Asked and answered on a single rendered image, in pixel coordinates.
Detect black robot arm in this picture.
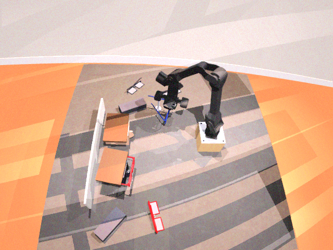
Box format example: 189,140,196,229
156,61,228,140

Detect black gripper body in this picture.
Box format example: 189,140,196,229
154,91,189,108

